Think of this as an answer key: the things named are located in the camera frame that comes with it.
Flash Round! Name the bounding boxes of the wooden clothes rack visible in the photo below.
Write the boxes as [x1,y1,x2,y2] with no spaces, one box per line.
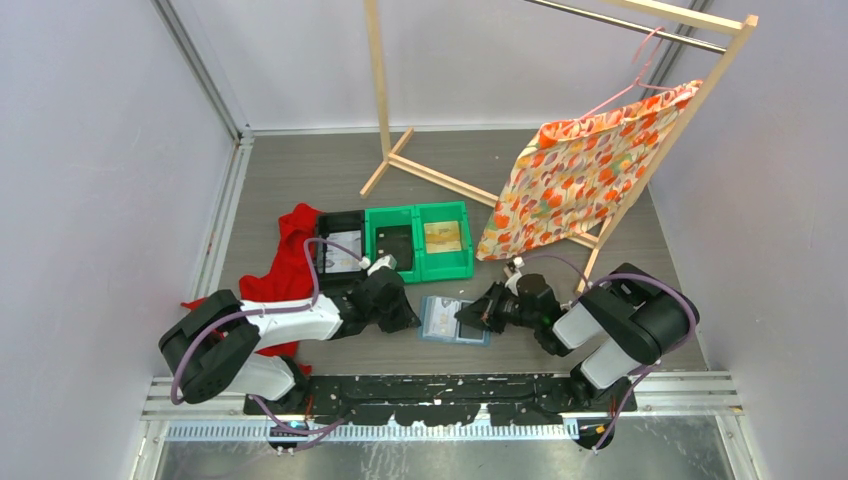
[359,0,760,294]

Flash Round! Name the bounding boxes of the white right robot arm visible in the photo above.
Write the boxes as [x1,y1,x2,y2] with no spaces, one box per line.
[456,261,700,411]

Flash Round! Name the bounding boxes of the floral orange fabric bag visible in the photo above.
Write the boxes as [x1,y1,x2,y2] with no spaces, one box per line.
[476,80,701,261]

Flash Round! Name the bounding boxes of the green bin with gold cards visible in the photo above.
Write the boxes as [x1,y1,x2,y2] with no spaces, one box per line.
[415,201,474,282]

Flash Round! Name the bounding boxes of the dark credit card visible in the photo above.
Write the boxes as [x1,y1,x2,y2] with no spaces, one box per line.
[458,322,488,342]

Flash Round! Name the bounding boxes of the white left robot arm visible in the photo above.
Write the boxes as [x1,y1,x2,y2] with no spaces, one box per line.
[158,267,420,414]

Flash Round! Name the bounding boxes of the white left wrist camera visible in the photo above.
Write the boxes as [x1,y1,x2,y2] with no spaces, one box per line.
[359,254,397,276]

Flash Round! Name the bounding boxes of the blue card holder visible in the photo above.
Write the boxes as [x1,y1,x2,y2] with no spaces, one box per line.
[418,295,490,346]

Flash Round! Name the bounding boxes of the white silver credit card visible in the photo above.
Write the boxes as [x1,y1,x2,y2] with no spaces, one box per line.
[428,298,461,338]

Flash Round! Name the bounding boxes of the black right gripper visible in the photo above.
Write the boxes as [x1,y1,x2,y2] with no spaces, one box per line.
[455,279,540,333]

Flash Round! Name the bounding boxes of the black plastic bin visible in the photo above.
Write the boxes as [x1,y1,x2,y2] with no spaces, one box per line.
[314,210,367,293]

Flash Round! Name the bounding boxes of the white cards in black bin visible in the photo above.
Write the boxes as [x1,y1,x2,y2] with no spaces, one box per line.
[324,230,362,274]

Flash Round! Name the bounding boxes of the dark cards stack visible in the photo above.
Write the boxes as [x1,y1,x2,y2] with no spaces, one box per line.
[375,225,415,271]

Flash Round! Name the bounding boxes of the green bin with dark cards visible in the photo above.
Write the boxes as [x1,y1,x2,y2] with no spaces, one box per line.
[365,205,423,284]

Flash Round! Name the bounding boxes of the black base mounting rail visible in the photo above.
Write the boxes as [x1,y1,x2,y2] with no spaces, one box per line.
[230,373,637,427]

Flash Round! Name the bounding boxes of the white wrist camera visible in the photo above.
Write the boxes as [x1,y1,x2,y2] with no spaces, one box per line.
[504,256,525,295]
[359,254,397,276]

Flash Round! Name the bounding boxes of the gold cards stack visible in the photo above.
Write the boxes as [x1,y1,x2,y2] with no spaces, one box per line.
[423,221,463,255]

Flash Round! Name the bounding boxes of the pink wire hanger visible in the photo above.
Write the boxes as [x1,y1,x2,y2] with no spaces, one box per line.
[578,27,673,121]

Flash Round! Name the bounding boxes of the red cloth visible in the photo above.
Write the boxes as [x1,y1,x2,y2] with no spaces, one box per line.
[181,202,323,376]

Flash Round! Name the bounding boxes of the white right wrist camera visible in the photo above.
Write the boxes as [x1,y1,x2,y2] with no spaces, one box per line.
[504,256,525,295]

